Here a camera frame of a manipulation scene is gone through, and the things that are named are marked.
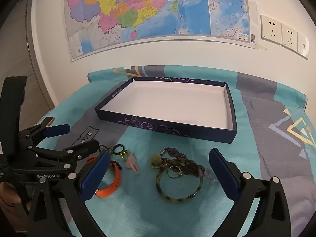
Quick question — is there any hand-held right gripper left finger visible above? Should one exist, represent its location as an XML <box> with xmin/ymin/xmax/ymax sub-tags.
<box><xmin>27</xmin><ymin>150</ymin><xmax>111</xmax><ymax>237</ymax></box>

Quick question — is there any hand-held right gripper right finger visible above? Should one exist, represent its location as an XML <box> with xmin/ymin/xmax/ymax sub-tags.
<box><xmin>209</xmin><ymin>148</ymin><xmax>292</xmax><ymax>237</ymax></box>

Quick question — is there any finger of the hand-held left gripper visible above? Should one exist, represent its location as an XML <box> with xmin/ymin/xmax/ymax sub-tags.
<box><xmin>18</xmin><ymin>117</ymin><xmax>70</xmax><ymax>149</ymax></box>
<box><xmin>27</xmin><ymin>139</ymin><xmax>100</xmax><ymax>171</ymax></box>

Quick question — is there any clear crystal bead bracelet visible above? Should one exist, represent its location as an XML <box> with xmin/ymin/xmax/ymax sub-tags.
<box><xmin>201</xmin><ymin>168</ymin><xmax>219</xmax><ymax>185</ymax></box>

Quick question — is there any orange smartwatch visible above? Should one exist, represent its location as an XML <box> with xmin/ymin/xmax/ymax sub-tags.
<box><xmin>87</xmin><ymin>157</ymin><xmax>122</xmax><ymax>199</ymax></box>

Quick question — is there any black cord green bead ring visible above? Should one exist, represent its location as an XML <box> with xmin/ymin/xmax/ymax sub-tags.
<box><xmin>99</xmin><ymin>145</ymin><xmax>114</xmax><ymax>155</ymax></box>

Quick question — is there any dark purple beaded bracelet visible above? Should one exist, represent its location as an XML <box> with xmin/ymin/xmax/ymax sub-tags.
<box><xmin>159</xmin><ymin>148</ymin><xmax>205</xmax><ymax>178</ymax></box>

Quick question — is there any silver ring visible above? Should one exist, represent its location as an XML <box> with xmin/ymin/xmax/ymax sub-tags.
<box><xmin>168</xmin><ymin>166</ymin><xmax>184</xmax><ymax>178</ymax></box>

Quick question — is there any tortoiseshell bangle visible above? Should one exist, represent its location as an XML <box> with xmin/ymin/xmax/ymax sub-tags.
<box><xmin>155</xmin><ymin>159</ymin><xmax>204</xmax><ymax>203</ymax></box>

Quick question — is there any green stone ring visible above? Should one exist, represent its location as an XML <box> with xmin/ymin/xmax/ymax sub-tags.
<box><xmin>150</xmin><ymin>154</ymin><xmax>165</xmax><ymax>169</ymax></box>

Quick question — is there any dark blue cardboard box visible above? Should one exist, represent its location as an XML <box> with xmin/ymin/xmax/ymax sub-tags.
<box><xmin>94</xmin><ymin>77</ymin><xmax>238</xmax><ymax>144</ymax></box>

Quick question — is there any person's left hand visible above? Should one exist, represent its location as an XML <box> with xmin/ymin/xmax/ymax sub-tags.
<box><xmin>0</xmin><ymin>181</ymin><xmax>32</xmax><ymax>230</ymax></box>

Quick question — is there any teal grey printed blanket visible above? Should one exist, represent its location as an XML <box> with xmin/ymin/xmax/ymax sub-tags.
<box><xmin>37</xmin><ymin>65</ymin><xmax>316</xmax><ymax>237</ymax></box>

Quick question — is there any grey door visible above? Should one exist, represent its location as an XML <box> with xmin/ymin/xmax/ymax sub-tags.
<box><xmin>0</xmin><ymin>0</ymin><xmax>53</xmax><ymax>119</ymax></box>

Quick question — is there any colourful wall map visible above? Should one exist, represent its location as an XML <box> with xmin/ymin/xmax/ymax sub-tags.
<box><xmin>64</xmin><ymin>0</ymin><xmax>260</xmax><ymax>62</ymax></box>

